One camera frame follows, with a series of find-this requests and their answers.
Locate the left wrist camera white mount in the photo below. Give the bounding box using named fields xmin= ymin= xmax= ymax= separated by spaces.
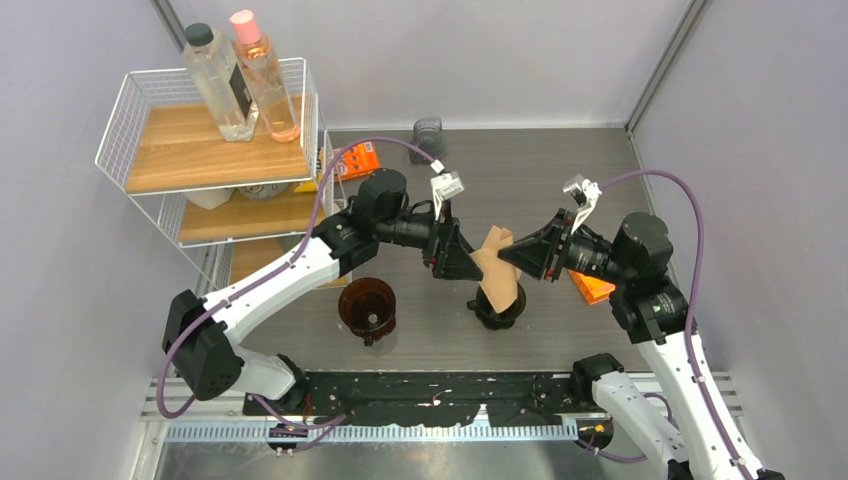
xmin=430 ymin=160 xmax=464 ymax=220

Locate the grey plastic measuring cup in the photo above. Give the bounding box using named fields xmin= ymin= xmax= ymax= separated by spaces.
xmin=411 ymin=117 xmax=447 ymax=159

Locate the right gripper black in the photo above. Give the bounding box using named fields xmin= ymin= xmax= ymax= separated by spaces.
xmin=498 ymin=207 xmax=631 ymax=284

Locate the pink bottle pink cap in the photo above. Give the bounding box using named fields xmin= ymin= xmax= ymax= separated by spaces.
xmin=229 ymin=9 xmax=300 ymax=143

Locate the small orange box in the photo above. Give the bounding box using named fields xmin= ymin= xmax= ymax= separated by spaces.
xmin=336 ymin=141 xmax=381 ymax=182

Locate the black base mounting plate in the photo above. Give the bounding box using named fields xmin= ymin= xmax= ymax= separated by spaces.
xmin=267 ymin=371 xmax=601 ymax=428

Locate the white jug on shelf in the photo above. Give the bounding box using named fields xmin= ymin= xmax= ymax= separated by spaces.
xmin=184 ymin=188 xmax=234 ymax=210

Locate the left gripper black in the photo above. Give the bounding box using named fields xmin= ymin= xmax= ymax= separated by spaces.
xmin=376 ymin=198 xmax=484 ymax=279

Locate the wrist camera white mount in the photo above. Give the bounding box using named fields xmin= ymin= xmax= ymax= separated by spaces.
xmin=430 ymin=160 xmax=464 ymax=220
xmin=563 ymin=175 xmax=602 ymax=234

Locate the brown paper coffee filter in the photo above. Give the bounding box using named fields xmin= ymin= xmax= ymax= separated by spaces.
xmin=471 ymin=226 xmax=521 ymax=314

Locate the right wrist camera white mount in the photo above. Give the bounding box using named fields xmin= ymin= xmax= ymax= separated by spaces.
xmin=563 ymin=175 xmax=602 ymax=234

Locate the orange Scrub Daddy sponge package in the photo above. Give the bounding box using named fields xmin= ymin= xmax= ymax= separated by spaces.
xmin=569 ymin=270 xmax=615 ymax=305

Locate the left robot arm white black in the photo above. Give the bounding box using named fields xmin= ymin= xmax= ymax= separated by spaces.
xmin=163 ymin=169 xmax=483 ymax=414

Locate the brown plastic coffee dripper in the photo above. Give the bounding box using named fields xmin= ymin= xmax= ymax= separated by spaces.
xmin=338 ymin=277 xmax=397 ymax=347

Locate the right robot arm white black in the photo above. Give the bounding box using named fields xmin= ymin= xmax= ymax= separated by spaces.
xmin=498 ymin=210 xmax=783 ymax=479

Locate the white wire shelf rack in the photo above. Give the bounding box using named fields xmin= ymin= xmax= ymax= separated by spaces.
xmin=95 ymin=58 xmax=345 ymax=290

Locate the dark green coffee dripper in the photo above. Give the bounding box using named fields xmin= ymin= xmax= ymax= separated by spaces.
xmin=466 ymin=281 xmax=529 ymax=332

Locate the clear bottle black cap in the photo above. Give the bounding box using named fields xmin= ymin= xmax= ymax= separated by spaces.
xmin=182 ymin=23 xmax=258 ymax=142

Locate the round tin on shelf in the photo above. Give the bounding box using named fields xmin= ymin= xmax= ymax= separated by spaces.
xmin=238 ymin=183 xmax=289 ymax=202

